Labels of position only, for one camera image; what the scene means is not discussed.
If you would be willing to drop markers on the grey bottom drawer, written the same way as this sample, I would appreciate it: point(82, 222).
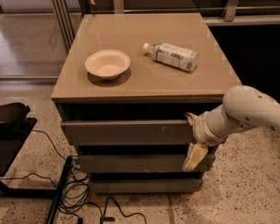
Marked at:
point(147, 186)

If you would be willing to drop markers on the grey middle drawer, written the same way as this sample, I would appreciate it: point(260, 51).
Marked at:
point(132, 164)

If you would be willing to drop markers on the grey drawer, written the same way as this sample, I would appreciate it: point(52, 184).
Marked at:
point(147, 186)
point(127, 132)
point(132, 164)

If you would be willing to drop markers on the grey drawer cabinet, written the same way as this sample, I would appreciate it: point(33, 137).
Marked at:
point(147, 90)

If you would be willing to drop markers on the clear plastic water bottle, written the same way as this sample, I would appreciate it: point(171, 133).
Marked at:
point(177, 57)

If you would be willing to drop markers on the grey top drawer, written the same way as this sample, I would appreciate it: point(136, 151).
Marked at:
point(127, 132)

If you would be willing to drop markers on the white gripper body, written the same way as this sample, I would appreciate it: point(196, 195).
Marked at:
point(202, 131)

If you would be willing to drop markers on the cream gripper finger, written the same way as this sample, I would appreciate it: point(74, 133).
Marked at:
point(195, 155)
point(190, 117)

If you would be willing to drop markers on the black equipment stand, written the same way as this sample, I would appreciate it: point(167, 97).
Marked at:
point(15, 127)

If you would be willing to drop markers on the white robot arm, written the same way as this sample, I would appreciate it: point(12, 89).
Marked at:
point(243, 108)

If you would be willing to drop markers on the white paper bowl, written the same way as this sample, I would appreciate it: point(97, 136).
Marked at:
point(107, 64)

